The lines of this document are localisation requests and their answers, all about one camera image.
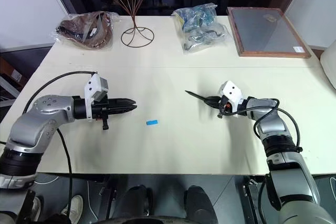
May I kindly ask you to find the black box under table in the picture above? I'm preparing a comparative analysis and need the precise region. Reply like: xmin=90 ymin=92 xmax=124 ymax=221
xmin=243 ymin=175 xmax=266 ymax=210

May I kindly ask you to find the grey shelf rack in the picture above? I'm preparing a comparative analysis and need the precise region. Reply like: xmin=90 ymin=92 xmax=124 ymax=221
xmin=0 ymin=68 xmax=22 ymax=105

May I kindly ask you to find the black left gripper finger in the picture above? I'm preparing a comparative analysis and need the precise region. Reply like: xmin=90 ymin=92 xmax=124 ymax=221
xmin=109 ymin=104 xmax=138 ymax=116
xmin=109 ymin=98 xmax=136 ymax=108

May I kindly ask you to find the plastic bag with blue items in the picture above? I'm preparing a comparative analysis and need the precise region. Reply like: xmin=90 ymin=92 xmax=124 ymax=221
xmin=171 ymin=3 xmax=233 ymax=55

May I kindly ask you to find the dark rounded shape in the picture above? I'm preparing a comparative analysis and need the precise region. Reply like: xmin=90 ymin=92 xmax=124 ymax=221
xmin=122 ymin=185 xmax=154 ymax=217
xmin=186 ymin=185 xmax=218 ymax=220

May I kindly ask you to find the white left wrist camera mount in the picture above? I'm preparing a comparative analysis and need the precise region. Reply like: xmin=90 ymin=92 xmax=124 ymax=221
xmin=83 ymin=74 xmax=109 ymax=123

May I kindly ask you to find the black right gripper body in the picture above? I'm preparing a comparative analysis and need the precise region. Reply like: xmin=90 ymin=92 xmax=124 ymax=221
xmin=217 ymin=95 xmax=239 ymax=119

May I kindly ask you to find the copper wire stand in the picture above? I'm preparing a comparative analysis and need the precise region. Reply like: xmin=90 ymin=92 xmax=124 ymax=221
xmin=108 ymin=0 xmax=155 ymax=47

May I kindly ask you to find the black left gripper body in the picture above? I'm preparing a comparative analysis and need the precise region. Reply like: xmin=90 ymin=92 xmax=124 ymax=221
xmin=91 ymin=95 xmax=111 ymax=131

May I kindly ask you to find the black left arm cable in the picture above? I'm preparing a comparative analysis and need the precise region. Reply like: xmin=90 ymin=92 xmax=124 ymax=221
xmin=22 ymin=70 xmax=99 ymax=218

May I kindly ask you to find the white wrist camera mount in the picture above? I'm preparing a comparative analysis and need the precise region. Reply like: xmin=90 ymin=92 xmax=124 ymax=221
xmin=218 ymin=80 xmax=248 ymax=117
xmin=83 ymin=74 xmax=109 ymax=123

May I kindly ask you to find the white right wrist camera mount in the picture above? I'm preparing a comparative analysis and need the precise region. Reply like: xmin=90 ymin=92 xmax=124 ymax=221
xmin=218 ymin=80 xmax=248 ymax=117

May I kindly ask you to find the plastic bag with brown items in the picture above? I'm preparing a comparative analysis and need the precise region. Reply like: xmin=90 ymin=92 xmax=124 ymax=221
xmin=51 ymin=10 xmax=119 ymax=50

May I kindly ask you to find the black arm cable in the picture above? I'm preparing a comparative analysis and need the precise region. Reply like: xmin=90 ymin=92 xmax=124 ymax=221
xmin=22 ymin=70 xmax=99 ymax=218
xmin=227 ymin=98 xmax=303 ymax=210

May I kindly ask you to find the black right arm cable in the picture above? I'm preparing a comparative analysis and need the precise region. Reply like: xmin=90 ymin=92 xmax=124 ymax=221
xmin=227 ymin=98 xmax=303 ymax=210

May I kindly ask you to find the wooden framed glass board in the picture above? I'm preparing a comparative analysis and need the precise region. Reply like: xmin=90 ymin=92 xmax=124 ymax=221
xmin=226 ymin=7 xmax=312 ymax=58

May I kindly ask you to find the white shoe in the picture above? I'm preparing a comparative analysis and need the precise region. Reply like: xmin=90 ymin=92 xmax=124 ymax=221
xmin=30 ymin=196 xmax=43 ymax=221
xmin=60 ymin=194 xmax=85 ymax=217

